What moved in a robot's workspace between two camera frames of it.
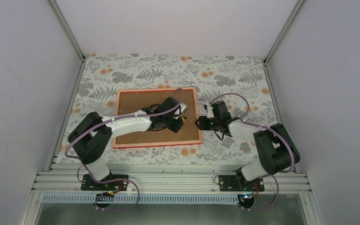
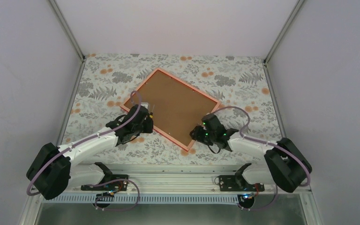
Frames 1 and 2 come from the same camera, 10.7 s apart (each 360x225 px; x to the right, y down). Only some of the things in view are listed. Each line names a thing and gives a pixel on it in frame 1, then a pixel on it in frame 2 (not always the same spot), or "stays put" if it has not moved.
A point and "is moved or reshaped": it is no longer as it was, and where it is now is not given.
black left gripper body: [173, 127] → [147, 129]
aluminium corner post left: [65, 26] stays put
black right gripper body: [215, 122] → [211, 137]
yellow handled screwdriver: [185, 117] is moved or reshaped
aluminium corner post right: [298, 4] stays put
